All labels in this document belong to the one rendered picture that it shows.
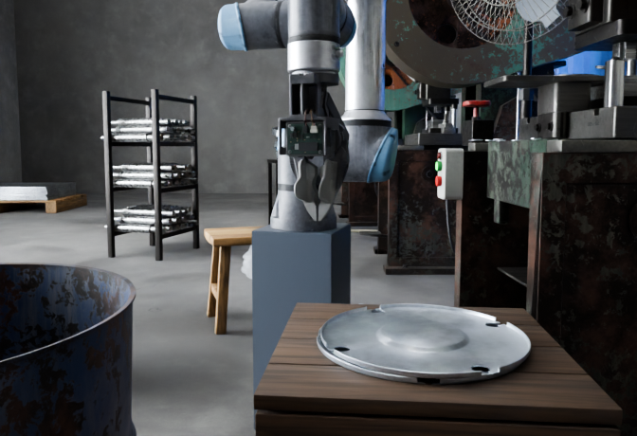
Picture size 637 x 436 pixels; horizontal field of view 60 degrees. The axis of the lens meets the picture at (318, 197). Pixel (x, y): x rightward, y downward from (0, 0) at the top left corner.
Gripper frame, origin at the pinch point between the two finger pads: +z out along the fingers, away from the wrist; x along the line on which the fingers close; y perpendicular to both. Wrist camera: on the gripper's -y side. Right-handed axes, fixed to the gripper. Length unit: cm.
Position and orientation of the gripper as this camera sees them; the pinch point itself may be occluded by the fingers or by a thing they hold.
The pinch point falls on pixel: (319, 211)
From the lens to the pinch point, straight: 83.4
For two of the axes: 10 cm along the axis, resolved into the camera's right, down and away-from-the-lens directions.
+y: -3.3, 0.8, -9.4
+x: 9.4, 0.3, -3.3
